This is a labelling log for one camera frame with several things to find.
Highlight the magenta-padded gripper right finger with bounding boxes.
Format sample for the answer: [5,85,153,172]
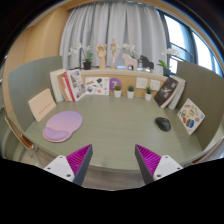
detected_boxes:
[134,143,184,185]

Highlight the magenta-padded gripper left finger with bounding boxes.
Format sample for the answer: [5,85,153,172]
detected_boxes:
[43,143,94,187]

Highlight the black computer mouse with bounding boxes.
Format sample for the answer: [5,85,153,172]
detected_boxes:
[154,116,172,132]

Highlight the purple round mouse pad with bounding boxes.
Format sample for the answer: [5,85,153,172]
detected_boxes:
[42,110,84,144]

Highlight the white food sticker sheet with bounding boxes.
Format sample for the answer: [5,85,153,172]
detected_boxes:
[176,97,206,136]

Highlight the beige booklet with red text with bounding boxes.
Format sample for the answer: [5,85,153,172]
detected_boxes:
[27,88,57,123]

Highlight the spiky succulent in white pot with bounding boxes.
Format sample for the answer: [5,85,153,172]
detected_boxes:
[144,86,153,102]

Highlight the white leaning books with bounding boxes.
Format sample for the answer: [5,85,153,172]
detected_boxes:
[167,75,187,111]

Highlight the black hardcover book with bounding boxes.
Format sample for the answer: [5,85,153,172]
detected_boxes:
[153,77,180,108]

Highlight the white book with red label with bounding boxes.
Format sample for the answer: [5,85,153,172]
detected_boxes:
[61,75,72,103]

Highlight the brown book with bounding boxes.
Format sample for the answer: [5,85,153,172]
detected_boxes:
[57,72,72,103]

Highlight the small succulent in white pot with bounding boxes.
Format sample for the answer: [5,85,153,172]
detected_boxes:
[113,85,123,99]
[126,85,136,99]

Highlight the green desk partition panel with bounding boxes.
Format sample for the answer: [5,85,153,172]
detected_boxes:
[8,55,64,133]
[175,60,224,151]

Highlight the photo cover magazine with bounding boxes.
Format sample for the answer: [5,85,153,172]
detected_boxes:
[66,68,87,102]

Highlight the white illustrated picture card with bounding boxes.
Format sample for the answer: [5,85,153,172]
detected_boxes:
[84,76,111,96]

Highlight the large white orchid black pot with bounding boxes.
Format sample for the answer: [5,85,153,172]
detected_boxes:
[157,47,181,78]

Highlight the purple round number sign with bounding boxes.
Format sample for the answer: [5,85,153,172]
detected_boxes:
[109,77,123,92]

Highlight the black horse figure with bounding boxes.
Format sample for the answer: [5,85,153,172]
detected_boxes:
[138,54,155,72]

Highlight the white orchid in black pot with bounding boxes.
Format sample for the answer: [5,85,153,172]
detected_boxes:
[68,43,94,71]
[121,43,140,62]

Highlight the pink horse figure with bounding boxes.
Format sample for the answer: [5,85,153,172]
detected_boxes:
[121,53,139,71]

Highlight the wooden hand model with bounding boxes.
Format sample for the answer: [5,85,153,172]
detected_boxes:
[95,43,108,70]

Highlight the wooden artist mannequin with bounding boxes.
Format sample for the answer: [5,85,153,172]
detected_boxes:
[109,37,122,69]

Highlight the grey curtain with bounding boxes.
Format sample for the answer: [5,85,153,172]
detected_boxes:
[59,1,168,71]

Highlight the white wall socket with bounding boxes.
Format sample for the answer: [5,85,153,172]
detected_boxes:
[135,77,149,90]
[149,79,162,92]

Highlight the window with dark frame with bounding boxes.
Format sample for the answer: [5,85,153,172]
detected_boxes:
[159,11,224,78]

